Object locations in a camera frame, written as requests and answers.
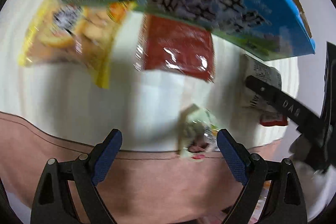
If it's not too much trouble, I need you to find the pale green snack bag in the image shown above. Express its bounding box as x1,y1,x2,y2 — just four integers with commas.
179,104,219,162

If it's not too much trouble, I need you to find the yellow biscuit snack bag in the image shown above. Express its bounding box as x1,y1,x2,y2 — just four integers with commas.
18,0,137,89

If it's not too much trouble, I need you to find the white printed snack bag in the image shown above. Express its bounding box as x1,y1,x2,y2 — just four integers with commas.
240,53,283,112

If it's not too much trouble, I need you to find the dark red jerky packet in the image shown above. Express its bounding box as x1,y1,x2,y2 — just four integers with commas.
134,14,215,82

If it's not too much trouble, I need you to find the small red snack packet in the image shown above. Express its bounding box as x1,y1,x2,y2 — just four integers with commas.
260,112,288,127

